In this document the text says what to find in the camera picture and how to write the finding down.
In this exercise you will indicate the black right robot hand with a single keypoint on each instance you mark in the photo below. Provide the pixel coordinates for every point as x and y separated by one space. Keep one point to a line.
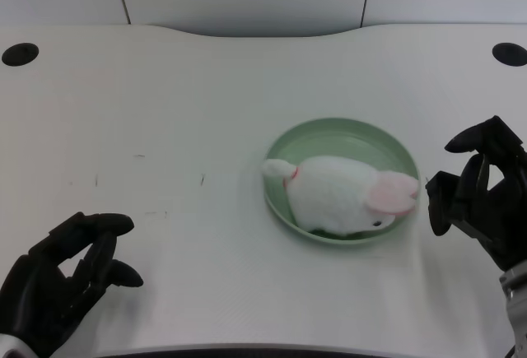
481 197

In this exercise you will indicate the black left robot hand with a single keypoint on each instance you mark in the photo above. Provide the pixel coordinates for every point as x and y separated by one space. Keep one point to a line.
53 280

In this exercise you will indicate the white plush rabbit doll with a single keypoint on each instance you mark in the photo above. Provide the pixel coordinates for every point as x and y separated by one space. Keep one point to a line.
341 197

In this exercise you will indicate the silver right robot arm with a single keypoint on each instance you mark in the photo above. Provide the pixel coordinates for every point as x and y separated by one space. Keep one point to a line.
514 304

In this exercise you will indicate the green round plate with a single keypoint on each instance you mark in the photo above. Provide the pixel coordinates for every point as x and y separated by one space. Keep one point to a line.
329 140

